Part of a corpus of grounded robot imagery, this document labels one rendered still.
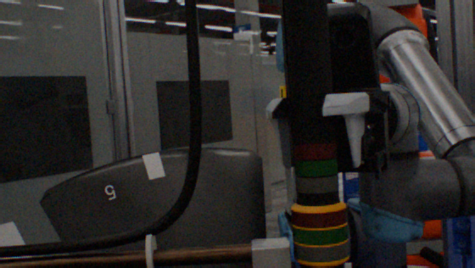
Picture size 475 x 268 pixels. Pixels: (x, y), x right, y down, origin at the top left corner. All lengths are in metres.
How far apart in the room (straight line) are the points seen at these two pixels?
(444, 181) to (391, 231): 0.09
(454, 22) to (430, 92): 0.48
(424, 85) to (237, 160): 0.38
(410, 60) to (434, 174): 0.26
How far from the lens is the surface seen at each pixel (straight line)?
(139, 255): 0.45
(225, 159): 0.57
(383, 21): 0.98
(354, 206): 1.15
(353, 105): 0.41
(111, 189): 0.55
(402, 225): 0.68
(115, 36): 1.22
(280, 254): 0.43
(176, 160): 0.56
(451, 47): 1.28
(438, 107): 0.81
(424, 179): 0.69
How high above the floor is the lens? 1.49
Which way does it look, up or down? 3 degrees down
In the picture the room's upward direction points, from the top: 4 degrees counter-clockwise
